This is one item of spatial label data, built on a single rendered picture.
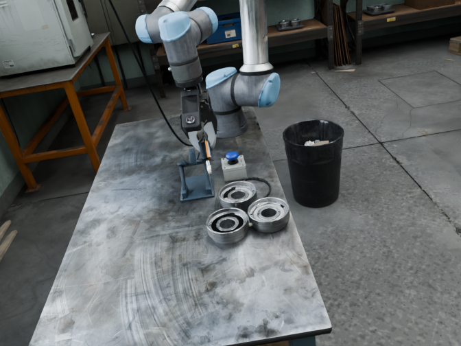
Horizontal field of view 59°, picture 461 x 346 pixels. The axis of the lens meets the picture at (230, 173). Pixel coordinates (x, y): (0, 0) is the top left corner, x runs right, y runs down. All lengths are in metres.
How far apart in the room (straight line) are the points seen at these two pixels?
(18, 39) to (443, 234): 2.86
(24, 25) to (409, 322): 2.83
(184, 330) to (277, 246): 0.30
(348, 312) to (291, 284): 1.02
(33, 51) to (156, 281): 2.46
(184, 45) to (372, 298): 1.38
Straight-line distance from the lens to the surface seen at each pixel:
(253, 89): 1.41
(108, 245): 1.13
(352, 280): 2.03
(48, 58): 3.20
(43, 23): 3.15
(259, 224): 1.02
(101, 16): 4.81
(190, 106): 1.04
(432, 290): 2.04
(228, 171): 1.24
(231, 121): 1.51
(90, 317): 0.97
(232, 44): 4.42
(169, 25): 1.01
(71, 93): 2.98
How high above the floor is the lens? 1.46
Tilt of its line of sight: 30 degrees down
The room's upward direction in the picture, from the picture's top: 10 degrees counter-clockwise
